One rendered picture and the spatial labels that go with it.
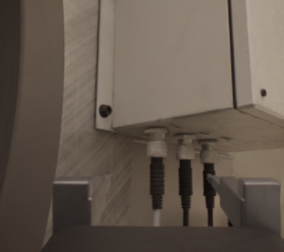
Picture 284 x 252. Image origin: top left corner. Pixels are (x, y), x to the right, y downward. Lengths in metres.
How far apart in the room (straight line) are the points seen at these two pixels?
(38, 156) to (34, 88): 0.03
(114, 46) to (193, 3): 0.08
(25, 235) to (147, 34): 0.17
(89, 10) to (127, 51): 0.04
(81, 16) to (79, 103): 0.07
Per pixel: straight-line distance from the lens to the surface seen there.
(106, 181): 0.16
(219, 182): 0.16
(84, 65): 0.29
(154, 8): 0.29
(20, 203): 0.19
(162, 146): 0.27
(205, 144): 0.34
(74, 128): 0.27
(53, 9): 0.22
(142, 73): 0.28
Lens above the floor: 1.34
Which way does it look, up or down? 44 degrees up
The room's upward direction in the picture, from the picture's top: 43 degrees clockwise
